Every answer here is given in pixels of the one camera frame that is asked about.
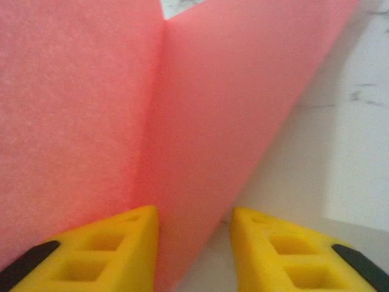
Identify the pink square paper sheet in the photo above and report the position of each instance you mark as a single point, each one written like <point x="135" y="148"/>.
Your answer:
<point x="152" y="106"/>

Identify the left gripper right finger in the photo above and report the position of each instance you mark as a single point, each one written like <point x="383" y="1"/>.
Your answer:
<point x="288" y="261"/>

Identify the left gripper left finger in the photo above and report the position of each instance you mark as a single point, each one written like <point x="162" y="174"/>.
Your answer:
<point x="106" y="258"/>

